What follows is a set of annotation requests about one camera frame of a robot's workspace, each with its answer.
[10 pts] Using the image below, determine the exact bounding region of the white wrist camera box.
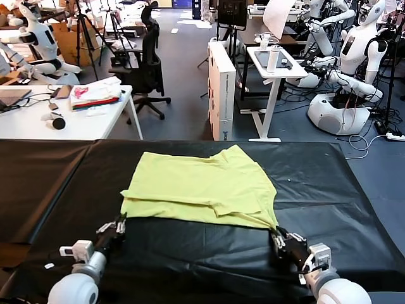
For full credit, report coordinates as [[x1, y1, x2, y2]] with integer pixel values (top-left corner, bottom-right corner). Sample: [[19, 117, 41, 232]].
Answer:
[[59, 239, 95, 264], [307, 243, 332, 272]]

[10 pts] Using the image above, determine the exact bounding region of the brown cardboard box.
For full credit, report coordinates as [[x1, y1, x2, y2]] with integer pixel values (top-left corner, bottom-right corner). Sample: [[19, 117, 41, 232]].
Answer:
[[52, 20, 105, 67]]

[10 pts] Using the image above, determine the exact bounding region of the brown flat case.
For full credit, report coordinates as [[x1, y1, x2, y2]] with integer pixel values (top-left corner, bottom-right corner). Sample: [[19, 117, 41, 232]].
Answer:
[[55, 85, 74, 99]]

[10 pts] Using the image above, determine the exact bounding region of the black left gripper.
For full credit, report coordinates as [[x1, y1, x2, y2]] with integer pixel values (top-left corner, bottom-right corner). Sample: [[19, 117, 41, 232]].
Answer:
[[91, 213, 128, 256]]

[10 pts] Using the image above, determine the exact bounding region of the tall white cardboard box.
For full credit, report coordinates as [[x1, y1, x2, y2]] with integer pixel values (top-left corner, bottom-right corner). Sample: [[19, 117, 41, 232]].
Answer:
[[208, 41, 237, 142]]

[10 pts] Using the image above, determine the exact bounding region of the curved white sheet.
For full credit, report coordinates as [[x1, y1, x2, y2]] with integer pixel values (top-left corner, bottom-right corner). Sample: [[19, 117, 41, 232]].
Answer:
[[263, 0, 294, 41]]

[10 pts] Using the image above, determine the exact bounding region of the white floor cable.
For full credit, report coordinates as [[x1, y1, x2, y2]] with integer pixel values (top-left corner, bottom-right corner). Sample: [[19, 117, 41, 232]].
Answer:
[[344, 134, 389, 160]]

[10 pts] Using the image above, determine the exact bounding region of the small white standing desk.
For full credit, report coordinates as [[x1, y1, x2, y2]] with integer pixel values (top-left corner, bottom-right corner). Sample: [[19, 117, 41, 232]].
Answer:
[[240, 46, 309, 143]]

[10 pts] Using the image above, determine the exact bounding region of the black tablet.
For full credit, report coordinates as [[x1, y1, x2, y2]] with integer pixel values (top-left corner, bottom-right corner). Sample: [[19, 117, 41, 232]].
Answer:
[[254, 49, 294, 70]]

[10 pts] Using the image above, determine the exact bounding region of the black camera tripod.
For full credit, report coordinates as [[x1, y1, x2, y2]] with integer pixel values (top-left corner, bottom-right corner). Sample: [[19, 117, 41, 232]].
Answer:
[[101, 9, 134, 69], [74, 0, 105, 82]]

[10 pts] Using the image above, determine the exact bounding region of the black office chair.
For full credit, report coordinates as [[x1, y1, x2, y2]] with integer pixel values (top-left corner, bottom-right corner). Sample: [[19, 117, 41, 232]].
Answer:
[[108, 1, 172, 125]]

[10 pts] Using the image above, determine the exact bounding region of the white humanoid robot right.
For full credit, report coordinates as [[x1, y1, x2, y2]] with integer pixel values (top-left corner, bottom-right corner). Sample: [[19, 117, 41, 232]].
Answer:
[[297, 0, 389, 136]]

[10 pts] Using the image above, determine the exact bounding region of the yellow-green t-shirt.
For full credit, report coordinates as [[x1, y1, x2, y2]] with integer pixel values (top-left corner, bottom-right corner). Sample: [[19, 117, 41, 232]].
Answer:
[[120, 144, 278, 229]]

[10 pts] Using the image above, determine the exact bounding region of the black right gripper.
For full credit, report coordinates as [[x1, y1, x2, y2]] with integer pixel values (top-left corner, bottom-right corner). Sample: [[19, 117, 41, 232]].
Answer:
[[268, 225, 314, 273]]

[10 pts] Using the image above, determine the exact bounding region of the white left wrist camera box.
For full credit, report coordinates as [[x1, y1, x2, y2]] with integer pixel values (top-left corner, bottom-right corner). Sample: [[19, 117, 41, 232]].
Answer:
[[59, 239, 95, 264]]

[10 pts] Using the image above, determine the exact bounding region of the large white desk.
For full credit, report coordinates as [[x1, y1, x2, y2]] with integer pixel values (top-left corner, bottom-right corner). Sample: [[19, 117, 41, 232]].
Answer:
[[0, 84, 144, 142]]

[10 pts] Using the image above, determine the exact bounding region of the stack of folded clothes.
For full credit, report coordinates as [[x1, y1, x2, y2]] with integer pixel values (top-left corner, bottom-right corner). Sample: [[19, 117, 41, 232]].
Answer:
[[69, 78, 123, 111]]

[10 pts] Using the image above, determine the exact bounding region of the grey laptop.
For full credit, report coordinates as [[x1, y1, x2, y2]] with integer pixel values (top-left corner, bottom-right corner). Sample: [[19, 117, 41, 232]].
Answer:
[[0, 89, 33, 113]]

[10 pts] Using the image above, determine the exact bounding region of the white humanoid robot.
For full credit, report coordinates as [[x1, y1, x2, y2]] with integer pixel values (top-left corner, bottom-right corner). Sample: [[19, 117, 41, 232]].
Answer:
[[297, 0, 389, 136], [0, 0, 82, 86]]

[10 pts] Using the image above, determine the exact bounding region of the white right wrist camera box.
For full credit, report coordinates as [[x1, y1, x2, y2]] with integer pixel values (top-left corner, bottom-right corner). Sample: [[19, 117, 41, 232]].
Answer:
[[307, 243, 332, 272]]

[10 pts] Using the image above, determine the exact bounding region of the white drink bottle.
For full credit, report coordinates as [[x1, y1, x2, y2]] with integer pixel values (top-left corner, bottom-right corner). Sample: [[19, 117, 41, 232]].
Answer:
[[267, 44, 282, 73]]

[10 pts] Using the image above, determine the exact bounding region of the black light stand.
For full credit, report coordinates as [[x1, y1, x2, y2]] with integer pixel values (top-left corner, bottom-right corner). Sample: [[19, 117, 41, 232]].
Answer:
[[375, 31, 405, 134]]

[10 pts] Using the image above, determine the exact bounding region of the white humanoid robot left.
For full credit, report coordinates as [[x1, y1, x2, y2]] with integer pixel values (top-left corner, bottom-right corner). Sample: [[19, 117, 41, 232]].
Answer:
[[0, 0, 82, 86]]

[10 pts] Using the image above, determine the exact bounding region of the white black handheld controller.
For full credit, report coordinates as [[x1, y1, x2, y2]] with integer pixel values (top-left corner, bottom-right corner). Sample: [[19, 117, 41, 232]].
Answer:
[[42, 112, 66, 130]]

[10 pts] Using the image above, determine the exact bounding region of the black monitor on stand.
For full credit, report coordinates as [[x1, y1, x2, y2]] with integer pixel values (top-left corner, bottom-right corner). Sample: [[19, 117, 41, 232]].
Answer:
[[197, 0, 249, 99]]

